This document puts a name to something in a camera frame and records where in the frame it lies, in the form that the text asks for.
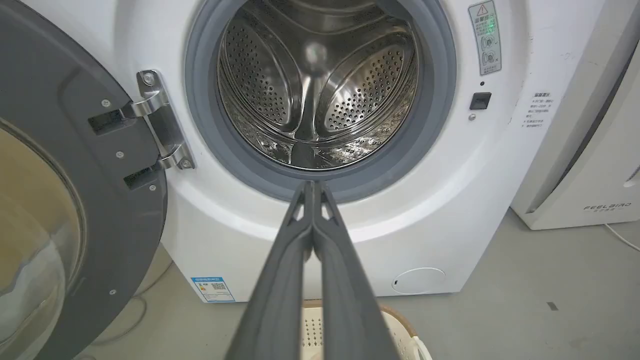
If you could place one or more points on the white appliance with black stripe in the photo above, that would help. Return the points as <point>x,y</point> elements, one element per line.
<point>595,150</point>

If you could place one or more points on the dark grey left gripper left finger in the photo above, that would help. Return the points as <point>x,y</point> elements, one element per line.
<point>280,300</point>

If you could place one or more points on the white front-load washing machine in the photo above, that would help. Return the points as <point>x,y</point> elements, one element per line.
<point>440,200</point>

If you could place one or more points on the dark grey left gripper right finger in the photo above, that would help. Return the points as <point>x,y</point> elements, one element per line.
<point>345,300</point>

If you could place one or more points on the grey washing machine door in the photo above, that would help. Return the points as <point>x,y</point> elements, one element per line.
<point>65,175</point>

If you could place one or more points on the cream plastic laundry basket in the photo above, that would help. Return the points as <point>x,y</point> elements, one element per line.
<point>400,335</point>

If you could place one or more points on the chrome washer door hinge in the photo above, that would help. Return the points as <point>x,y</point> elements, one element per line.
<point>160,120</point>

